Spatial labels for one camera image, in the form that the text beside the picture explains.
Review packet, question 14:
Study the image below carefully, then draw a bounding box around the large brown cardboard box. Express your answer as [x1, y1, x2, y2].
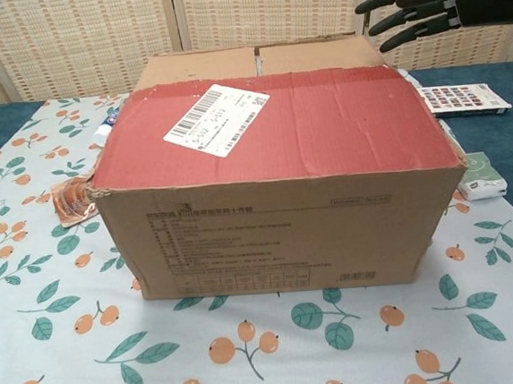
[74, 22, 479, 313]

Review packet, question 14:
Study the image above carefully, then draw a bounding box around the white card with colour swatches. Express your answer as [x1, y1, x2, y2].
[415, 79, 513, 120]

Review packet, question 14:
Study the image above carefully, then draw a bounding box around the green white tissue pack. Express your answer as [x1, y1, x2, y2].
[453, 149, 509, 203]

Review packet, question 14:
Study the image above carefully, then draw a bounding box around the white blue toothpaste tube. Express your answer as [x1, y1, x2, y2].
[89, 105, 125, 147]

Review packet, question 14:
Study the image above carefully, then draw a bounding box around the orange snack pouch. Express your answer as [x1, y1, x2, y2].
[49, 175, 101, 229]

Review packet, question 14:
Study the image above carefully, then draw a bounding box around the floral orange fruit tablecloth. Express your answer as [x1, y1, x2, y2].
[0, 57, 513, 384]

